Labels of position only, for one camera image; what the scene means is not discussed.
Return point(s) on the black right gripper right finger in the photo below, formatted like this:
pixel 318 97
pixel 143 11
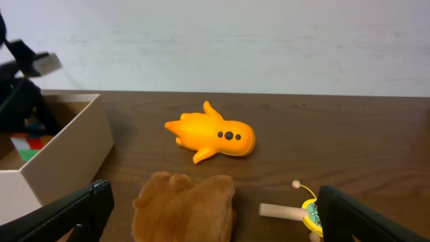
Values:
pixel 345 219

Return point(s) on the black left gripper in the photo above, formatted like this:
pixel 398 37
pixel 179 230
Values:
pixel 23 108

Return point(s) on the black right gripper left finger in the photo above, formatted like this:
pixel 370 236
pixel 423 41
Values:
pixel 84 213

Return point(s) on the multicolour puzzle cube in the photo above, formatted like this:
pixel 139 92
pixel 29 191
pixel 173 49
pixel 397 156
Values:
pixel 28 145

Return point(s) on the white cardboard box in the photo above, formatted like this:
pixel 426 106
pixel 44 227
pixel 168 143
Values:
pixel 65 164

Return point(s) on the brown plush toy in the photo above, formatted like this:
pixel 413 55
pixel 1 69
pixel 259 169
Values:
pixel 170 207

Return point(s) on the orange rubber animal toy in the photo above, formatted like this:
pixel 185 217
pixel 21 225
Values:
pixel 208 134

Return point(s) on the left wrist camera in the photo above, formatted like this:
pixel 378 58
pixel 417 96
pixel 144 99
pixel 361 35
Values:
pixel 46 63

